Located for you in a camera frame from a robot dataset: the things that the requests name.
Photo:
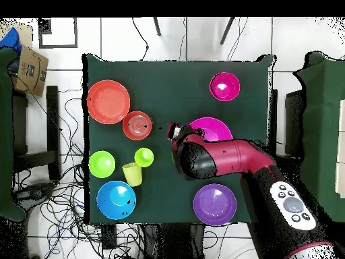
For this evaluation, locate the dark grey pedestal leg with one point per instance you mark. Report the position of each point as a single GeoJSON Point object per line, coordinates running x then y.
{"type": "Point", "coordinates": [35, 190]}

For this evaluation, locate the blue bowl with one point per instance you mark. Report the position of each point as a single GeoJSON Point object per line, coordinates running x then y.
{"type": "Point", "coordinates": [113, 199]}

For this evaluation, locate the lime green cup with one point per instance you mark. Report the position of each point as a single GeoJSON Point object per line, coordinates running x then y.
{"type": "Point", "coordinates": [144, 157]}

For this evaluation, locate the blue object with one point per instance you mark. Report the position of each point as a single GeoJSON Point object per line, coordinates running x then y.
{"type": "Point", "coordinates": [10, 40]}

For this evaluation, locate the black chair frame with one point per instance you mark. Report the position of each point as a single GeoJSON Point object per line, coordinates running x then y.
{"type": "Point", "coordinates": [52, 121]}

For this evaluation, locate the black robot column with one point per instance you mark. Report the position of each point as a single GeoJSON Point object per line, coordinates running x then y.
{"type": "Point", "coordinates": [175, 242]}

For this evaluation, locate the cardboard box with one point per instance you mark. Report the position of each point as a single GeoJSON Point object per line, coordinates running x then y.
{"type": "Point", "coordinates": [31, 70]}

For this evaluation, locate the black tripod leg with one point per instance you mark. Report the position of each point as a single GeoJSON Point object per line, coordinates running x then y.
{"type": "Point", "coordinates": [227, 31]}
{"type": "Point", "coordinates": [157, 27]}

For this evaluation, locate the small orange bowl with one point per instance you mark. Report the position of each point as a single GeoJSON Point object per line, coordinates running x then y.
{"type": "Point", "coordinates": [137, 125]}

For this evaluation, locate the large magenta bowl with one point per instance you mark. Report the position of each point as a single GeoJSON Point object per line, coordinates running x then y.
{"type": "Point", "coordinates": [215, 129]}

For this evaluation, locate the black power strip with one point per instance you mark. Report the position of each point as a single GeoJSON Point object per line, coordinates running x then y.
{"type": "Point", "coordinates": [108, 237]}

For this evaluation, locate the purple bowl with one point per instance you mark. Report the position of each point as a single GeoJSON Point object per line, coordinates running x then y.
{"type": "Point", "coordinates": [214, 204]}

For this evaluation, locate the yellow cup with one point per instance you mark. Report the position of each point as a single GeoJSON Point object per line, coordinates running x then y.
{"type": "Point", "coordinates": [132, 175]}

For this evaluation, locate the white box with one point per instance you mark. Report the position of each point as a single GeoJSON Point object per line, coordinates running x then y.
{"type": "Point", "coordinates": [341, 148]}

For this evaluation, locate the small crimson pink bowl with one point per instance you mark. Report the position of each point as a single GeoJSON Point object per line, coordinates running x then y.
{"type": "Point", "coordinates": [224, 87]}

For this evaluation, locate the small green bowl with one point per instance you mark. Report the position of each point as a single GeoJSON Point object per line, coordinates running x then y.
{"type": "Point", "coordinates": [102, 164]}

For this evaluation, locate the green cloth side table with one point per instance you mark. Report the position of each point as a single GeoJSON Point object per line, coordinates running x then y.
{"type": "Point", "coordinates": [5, 135]}
{"type": "Point", "coordinates": [323, 108]}

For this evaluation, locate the dark green tablecloth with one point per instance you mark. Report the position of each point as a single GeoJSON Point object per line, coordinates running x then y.
{"type": "Point", "coordinates": [175, 81]}

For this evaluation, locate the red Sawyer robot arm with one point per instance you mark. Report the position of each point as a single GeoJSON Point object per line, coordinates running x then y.
{"type": "Point", "coordinates": [237, 157]}

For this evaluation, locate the large orange bowl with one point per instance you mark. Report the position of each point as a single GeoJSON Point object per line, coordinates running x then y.
{"type": "Point", "coordinates": [108, 102]}

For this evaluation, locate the black square floor frame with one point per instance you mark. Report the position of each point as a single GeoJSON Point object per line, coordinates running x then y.
{"type": "Point", "coordinates": [58, 46]}

